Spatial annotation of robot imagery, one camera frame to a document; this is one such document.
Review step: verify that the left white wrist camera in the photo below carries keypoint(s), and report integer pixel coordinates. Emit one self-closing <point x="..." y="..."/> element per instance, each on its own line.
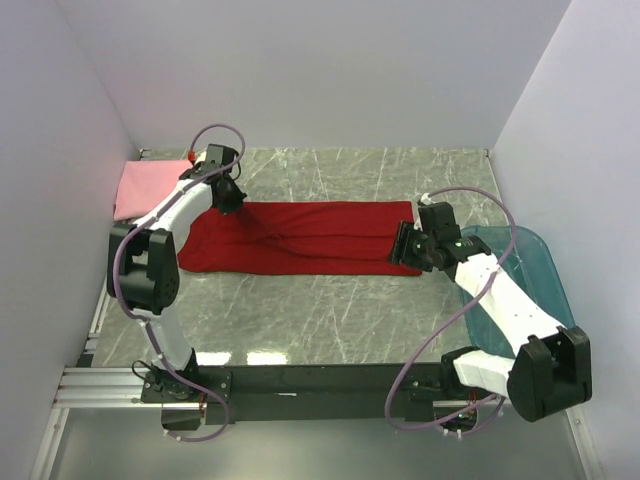
<point x="195" y="157"/>

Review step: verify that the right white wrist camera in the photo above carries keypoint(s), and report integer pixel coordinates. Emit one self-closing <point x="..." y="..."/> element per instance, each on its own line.
<point x="425" y="199"/>

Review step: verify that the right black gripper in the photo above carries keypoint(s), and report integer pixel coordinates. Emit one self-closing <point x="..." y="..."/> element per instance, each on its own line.
<point x="403" y="245"/>

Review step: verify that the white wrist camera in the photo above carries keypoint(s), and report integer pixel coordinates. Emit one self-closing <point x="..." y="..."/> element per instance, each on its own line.
<point x="195" y="157"/>
<point x="425" y="199"/>

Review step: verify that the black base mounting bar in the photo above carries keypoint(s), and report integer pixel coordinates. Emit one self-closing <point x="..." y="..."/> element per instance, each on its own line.
<point x="333" y="392"/>

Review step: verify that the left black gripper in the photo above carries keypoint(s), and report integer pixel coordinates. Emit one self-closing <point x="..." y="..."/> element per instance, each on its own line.
<point x="230" y="195"/>

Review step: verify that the folded pink t shirt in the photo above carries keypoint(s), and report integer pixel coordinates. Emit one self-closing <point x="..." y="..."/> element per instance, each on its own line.
<point x="144" y="185"/>

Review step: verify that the red t shirt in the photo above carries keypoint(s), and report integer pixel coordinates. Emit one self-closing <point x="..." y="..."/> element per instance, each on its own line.
<point x="305" y="238"/>

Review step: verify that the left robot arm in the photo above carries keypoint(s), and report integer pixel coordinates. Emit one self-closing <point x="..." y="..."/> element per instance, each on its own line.
<point x="144" y="274"/>

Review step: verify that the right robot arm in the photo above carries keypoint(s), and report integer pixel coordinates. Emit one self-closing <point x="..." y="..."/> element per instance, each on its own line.
<point x="549" y="368"/>

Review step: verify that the teal transparent plastic bin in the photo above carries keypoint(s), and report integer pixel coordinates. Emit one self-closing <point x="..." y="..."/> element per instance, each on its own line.
<point x="532" y="268"/>

